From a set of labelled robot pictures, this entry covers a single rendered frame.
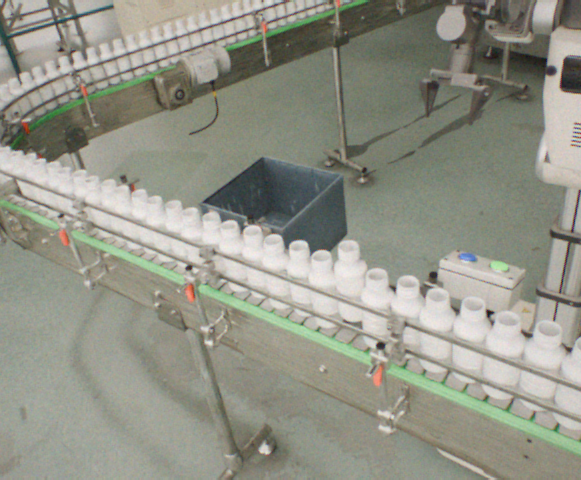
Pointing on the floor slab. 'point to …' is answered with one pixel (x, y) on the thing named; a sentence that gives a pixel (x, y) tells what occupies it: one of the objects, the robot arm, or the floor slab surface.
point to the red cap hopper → (31, 21)
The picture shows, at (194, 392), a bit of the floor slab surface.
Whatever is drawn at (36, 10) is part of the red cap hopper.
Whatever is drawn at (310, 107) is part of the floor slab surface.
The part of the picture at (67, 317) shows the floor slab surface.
